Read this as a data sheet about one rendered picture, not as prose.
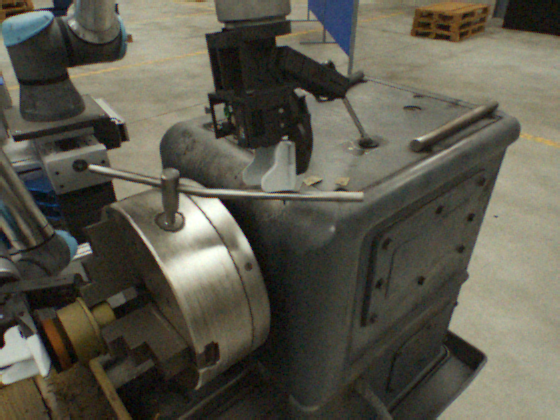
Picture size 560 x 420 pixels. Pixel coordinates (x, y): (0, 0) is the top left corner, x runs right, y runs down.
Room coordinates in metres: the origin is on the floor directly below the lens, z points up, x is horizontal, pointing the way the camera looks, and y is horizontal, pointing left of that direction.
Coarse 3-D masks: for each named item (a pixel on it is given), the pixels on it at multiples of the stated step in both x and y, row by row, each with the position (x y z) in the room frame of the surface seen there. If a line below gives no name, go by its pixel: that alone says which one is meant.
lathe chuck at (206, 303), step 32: (160, 192) 0.53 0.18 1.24; (128, 224) 0.46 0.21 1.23; (192, 224) 0.46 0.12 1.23; (160, 256) 0.41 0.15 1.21; (192, 256) 0.42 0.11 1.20; (224, 256) 0.44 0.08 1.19; (128, 288) 0.53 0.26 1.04; (160, 288) 0.41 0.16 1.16; (192, 288) 0.39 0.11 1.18; (224, 288) 0.41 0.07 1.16; (192, 320) 0.36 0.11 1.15; (224, 320) 0.38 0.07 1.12; (224, 352) 0.37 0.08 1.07; (192, 384) 0.37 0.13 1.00
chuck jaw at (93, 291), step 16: (96, 224) 0.49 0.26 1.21; (112, 224) 0.50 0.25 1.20; (96, 240) 0.48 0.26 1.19; (112, 240) 0.49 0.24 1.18; (96, 256) 0.47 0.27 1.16; (112, 256) 0.47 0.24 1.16; (128, 256) 0.48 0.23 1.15; (96, 272) 0.45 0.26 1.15; (112, 272) 0.46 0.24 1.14; (128, 272) 0.47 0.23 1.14; (80, 288) 0.43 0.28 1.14; (96, 288) 0.44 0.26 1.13; (112, 288) 0.44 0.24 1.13
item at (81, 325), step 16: (80, 304) 0.42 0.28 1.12; (96, 304) 0.43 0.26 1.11; (48, 320) 0.39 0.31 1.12; (64, 320) 0.39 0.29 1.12; (80, 320) 0.39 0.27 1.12; (96, 320) 0.40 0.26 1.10; (112, 320) 0.41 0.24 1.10; (48, 336) 0.37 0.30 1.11; (64, 336) 0.37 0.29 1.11; (80, 336) 0.37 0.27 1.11; (96, 336) 0.38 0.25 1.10; (48, 352) 0.35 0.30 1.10; (64, 352) 0.36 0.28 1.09; (80, 352) 0.36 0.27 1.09; (96, 352) 0.38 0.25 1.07; (64, 368) 0.35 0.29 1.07
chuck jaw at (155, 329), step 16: (128, 320) 0.41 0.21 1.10; (144, 320) 0.41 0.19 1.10; (160, 320) 0.41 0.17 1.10; (112, 336) 0.38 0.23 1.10; (128, 336) 0.38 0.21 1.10; (144, 336) 0.38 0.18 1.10; (160, 336) 0.38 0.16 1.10; (176, 336) 0.38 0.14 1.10; (112, 352) 0.37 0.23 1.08; (128, 352) 0.38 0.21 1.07; (144, 352) 0.37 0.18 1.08; (160, 352) 0.35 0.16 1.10; (176, 352) 0.35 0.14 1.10; (192, 352) 0.36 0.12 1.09; (208, 352) 0.37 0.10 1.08; (160, 368) 0.35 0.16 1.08; (176, 368) 0.35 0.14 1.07
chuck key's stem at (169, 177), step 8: (168, 168) 0.46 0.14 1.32; (168, 176) 0.44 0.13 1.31; (176, 176) 0.44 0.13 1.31; (168, 184) 0.44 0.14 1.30; (176, 184) 0.44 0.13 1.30; (168, 192) 0.44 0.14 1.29; (176, 192) 0.45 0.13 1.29; (168, 200) 0.45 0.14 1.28; (176, 200) 0.45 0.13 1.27; (168, 208) 0.45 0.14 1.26; (176, 208) 0.45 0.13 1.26; (168, 216) 0.46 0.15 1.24
